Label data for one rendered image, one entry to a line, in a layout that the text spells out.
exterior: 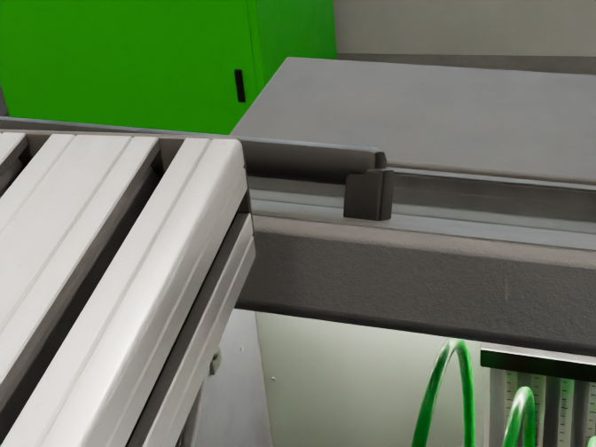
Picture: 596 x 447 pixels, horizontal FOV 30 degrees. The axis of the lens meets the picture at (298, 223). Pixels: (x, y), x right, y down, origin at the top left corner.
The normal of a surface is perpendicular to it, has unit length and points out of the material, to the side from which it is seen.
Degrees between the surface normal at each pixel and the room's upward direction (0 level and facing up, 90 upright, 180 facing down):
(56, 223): 0
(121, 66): 90
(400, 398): 90
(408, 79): 0
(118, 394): 90
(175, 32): 90
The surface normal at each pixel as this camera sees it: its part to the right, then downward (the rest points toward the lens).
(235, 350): 0.95, 0.11
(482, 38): -0.21, 0.55
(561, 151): -0.08, -0.83
